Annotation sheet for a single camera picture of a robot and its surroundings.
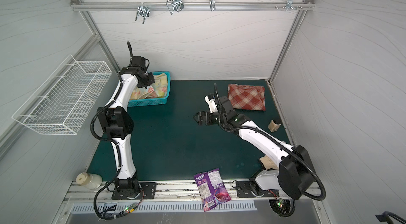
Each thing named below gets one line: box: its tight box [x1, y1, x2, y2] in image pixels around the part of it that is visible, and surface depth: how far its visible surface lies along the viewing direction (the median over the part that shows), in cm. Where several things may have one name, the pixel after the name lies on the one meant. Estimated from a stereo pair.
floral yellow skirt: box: [130, 72, 168, 100], surface depth 112 cm
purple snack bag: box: [194, 168, 232, 212], surface depth 74 cm
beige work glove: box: [258, 154, 279, 171], surface depth 83 cm
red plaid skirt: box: [227, 84, 266, 111], surface depth 110 cm
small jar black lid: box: [267, 118, 282, 133], surface depth 90 cm
